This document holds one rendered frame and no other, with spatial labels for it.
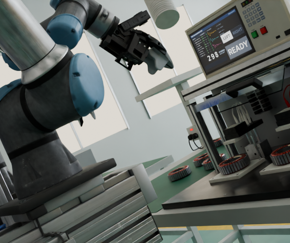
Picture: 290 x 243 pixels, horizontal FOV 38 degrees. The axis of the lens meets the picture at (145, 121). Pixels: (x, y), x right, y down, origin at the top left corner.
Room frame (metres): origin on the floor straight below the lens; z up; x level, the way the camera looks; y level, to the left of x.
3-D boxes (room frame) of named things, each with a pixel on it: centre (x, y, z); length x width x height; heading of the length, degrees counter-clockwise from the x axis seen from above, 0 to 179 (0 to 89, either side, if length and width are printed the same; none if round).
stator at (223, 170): (1.50, -0.23, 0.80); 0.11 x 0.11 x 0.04
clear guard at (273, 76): (1.25, -0.41, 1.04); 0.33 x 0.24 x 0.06; 125
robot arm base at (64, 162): (0.94, 0.25, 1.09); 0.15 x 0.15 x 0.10
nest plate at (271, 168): (1.30, -0.36, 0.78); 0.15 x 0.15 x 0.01; 35
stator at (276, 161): (1.30, -0.36, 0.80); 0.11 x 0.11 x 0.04
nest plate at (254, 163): (1.50, -0.22, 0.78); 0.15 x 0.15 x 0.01; 35
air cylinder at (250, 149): (1.58, -0.34, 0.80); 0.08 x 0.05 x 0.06; 35
